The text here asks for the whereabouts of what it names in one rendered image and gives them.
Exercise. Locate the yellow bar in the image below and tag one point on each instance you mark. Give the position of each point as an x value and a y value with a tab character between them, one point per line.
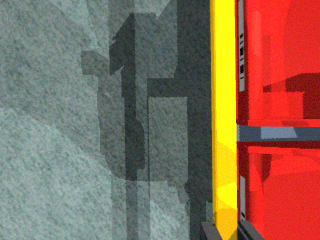
223	99

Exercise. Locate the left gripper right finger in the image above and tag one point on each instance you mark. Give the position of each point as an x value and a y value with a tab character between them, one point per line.
246	231

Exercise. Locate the red open bin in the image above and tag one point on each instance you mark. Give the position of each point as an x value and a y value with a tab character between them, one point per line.
291	188
287	92

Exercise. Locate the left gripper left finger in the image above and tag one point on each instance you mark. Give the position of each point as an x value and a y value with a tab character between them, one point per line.
209	231

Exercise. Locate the grey metal rack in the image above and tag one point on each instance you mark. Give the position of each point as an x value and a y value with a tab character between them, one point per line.
254	134

